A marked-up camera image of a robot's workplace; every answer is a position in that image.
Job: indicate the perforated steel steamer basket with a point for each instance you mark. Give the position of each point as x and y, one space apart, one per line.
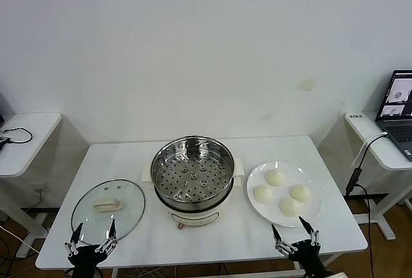
161 162

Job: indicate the white steamed baozi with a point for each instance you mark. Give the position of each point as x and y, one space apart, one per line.
263 193
300 192
275 178
290 207

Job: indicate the cream electric cooker pot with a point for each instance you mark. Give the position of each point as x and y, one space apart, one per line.
193 218

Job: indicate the white round plate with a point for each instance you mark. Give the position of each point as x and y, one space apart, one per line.
260 208

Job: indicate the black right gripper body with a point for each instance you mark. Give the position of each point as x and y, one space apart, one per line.
305 255

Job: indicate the white work table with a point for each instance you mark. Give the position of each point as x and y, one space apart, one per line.
128 152

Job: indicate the grey open laptop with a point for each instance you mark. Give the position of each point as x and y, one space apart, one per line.
399 130

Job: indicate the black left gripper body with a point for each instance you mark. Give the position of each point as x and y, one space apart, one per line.
84 257

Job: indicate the black small device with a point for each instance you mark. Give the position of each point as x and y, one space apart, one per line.
2 143

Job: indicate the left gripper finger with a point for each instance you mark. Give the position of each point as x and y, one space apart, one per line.
111 239
74 242

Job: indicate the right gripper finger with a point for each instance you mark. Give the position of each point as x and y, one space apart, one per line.
278 241
311 231

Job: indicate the white side desk with laptop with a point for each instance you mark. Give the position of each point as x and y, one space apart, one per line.
363 126

